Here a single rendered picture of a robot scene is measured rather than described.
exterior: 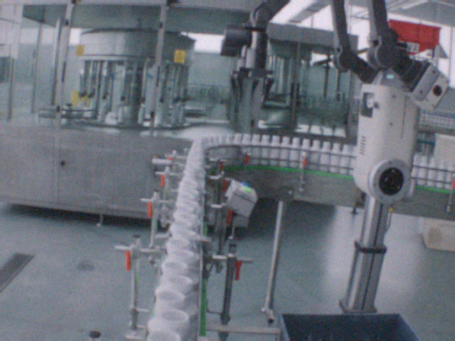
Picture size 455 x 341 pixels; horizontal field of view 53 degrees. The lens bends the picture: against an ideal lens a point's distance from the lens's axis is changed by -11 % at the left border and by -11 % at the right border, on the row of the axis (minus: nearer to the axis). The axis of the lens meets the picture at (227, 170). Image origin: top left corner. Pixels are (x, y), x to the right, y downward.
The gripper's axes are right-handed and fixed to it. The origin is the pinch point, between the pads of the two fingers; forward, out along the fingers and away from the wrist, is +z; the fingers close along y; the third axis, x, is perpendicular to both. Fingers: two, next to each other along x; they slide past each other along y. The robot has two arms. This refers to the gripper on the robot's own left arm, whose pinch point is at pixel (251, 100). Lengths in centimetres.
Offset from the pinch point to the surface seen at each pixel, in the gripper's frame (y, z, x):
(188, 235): -13, 23, -54
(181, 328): -12, 24, -89
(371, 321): 32, 46, -40
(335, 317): 22, 45, -40
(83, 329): -74, 142, 106
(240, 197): 0.6, 30.6, 12.4
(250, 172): 13, 44, 135
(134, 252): -24, 32, -42
